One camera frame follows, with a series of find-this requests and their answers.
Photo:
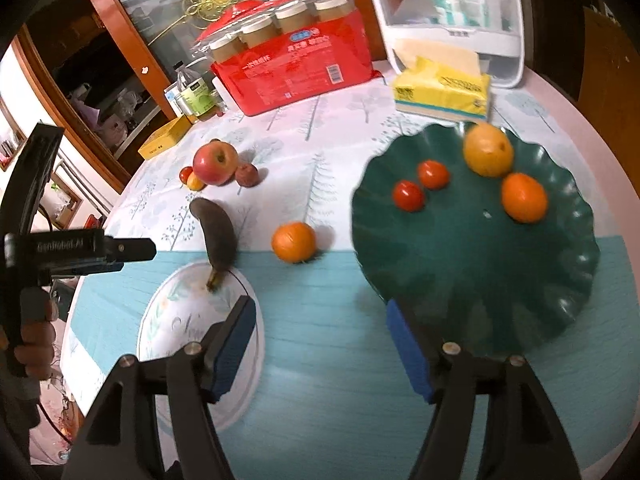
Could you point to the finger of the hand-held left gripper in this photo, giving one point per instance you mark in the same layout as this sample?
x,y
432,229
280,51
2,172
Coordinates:
x,y
130,250

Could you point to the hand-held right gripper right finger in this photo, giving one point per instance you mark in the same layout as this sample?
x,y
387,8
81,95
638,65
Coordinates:
x,y
407,355

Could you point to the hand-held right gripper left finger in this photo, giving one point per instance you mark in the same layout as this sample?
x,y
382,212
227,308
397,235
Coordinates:
x,y
235,355

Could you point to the overripe dark banana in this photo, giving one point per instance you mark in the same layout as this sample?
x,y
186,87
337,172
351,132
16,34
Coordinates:
x,y
217,240

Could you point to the small red fruit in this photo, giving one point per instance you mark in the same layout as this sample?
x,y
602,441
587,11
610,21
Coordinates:
x,y
184,174

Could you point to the small yellow fruit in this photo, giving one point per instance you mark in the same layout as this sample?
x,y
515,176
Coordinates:
x,y
196,183

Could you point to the dark green scalloped plate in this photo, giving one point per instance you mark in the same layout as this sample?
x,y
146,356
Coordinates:
x,y
475,270

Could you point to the red apple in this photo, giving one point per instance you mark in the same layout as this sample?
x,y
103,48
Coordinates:
x,y
215,162

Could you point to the orange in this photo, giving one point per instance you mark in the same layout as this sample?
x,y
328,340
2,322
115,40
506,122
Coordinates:
x,y
524,199
294,242

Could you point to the brown wrinkled round fruit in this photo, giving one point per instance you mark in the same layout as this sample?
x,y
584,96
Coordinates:
x,y
246,175

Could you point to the person's left hand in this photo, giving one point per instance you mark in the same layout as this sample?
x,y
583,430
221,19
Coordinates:
x,y
35,340

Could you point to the white printed plate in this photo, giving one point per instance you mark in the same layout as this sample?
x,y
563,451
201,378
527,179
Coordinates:
x,y
175,310

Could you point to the yellow flat box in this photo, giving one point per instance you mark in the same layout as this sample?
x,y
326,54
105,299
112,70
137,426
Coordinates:
x,y
165,140

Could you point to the white and blue carton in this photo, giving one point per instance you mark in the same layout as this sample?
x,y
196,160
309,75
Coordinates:
x,y
171,99

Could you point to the red tomato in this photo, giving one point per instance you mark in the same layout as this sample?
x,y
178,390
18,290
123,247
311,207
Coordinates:
x,y
434,174
408,196

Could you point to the green label glass bottle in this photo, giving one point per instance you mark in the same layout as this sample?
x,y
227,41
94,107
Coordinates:
x,y
195,97

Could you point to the yellow pear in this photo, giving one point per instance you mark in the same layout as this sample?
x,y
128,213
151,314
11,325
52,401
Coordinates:
x,y
487,152

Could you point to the wooden framed glass door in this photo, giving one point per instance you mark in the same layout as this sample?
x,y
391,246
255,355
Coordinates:
x,y
150,20

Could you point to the red pack of paper cups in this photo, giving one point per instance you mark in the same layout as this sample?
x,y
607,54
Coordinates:
x,y
290,75

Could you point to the yellow tissue pack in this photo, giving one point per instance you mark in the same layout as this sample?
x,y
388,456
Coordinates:
x,y
440,95

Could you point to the white plastic storage box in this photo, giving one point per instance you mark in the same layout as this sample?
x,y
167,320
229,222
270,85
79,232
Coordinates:
x,y
450,42

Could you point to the wooden cabinet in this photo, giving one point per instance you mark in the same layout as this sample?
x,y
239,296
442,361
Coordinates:
x,y
610,60

